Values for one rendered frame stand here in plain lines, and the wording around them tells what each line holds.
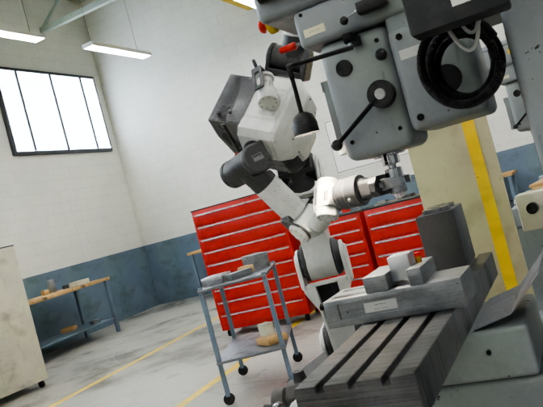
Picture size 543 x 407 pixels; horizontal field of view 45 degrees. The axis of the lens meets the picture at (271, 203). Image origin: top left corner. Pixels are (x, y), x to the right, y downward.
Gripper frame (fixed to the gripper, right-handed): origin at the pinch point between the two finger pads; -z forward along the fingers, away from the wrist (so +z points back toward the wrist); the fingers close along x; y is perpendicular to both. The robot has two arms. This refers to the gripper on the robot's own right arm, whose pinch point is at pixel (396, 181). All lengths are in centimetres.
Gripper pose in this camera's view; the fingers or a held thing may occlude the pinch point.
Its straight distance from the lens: 181.7
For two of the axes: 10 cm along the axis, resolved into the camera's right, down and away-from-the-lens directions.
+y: 2.5, 9.7, 0.0
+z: -7.5, 2.0, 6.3
